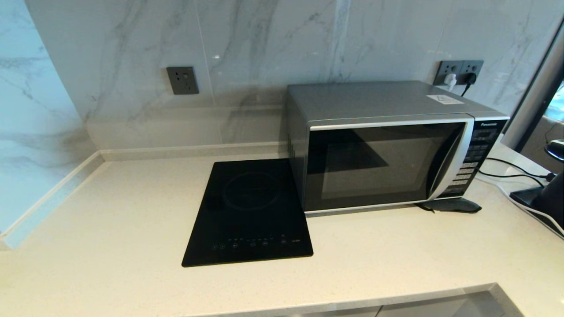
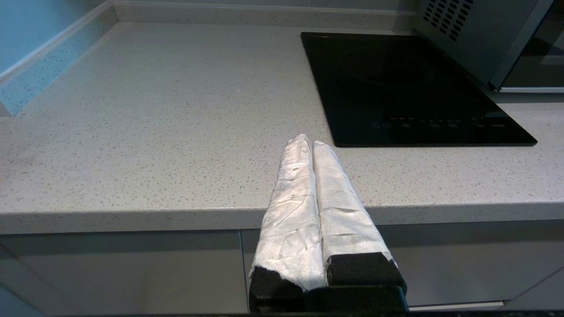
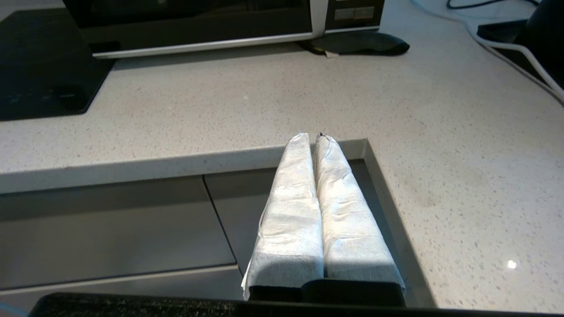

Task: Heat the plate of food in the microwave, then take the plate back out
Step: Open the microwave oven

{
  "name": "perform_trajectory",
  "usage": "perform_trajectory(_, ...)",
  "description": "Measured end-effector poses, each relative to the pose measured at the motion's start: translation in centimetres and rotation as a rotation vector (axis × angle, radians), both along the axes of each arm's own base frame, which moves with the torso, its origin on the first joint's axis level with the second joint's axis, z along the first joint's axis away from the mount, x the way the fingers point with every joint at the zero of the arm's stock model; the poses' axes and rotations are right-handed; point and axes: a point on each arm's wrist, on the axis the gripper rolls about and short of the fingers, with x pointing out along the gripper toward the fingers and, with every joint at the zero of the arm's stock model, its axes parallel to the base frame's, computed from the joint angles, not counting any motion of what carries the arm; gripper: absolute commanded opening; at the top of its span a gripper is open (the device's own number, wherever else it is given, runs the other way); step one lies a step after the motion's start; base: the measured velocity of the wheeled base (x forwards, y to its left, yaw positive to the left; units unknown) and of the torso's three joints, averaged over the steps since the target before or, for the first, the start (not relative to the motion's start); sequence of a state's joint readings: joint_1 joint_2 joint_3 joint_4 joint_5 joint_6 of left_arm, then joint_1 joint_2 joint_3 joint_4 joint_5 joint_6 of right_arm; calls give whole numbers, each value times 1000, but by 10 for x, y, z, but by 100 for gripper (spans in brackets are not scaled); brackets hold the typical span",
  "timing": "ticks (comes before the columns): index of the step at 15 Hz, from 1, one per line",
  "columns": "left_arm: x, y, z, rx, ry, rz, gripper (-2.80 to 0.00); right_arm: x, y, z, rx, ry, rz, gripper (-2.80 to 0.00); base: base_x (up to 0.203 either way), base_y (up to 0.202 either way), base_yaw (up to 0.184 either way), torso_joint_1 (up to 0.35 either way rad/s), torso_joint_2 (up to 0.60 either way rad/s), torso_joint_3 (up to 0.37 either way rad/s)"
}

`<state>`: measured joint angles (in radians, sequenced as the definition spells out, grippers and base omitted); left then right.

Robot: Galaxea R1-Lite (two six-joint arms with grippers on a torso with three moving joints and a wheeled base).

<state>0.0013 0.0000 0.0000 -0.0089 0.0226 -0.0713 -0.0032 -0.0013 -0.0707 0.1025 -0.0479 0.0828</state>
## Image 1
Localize black cloth pad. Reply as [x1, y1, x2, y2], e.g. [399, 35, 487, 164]
[416, 198, 482, 214]

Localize black flat appliance base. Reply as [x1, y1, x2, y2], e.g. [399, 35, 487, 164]
[510, 186, 549, 208]

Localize black power cable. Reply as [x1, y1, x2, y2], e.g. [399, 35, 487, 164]
[479, 157, 557, 186]

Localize black rounded appliance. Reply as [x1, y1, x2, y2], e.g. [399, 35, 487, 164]
[532, 171, 564, 225]

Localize black glass microwave door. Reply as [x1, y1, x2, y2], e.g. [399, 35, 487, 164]
[303, 116, 475, 215]

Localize grey single wall socket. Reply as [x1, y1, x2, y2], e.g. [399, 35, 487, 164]
[166, 66, 200, 95]

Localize black induction cooktop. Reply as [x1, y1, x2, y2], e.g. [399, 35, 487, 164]
[181, 158, 314, 268]

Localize black plug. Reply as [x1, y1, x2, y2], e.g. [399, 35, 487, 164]
[460, 72, 479, 96]

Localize grey double wall socket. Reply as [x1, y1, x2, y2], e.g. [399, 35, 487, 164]
[433, 60, 484, 86]

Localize black round background object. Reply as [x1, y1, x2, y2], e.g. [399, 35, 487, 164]
[545, 139, 564, 162]

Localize white power cable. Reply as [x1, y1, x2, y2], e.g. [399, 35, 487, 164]
[477, 173, 564, 239]

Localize dark window frame post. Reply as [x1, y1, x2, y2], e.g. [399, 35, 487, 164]
[501, 24, 564, 151]

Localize white paper label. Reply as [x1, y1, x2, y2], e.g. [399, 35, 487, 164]
[426, 94, 465, 105]

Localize silver microwave oven body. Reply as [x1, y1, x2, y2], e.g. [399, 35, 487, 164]
[284, 80, 511, 217]

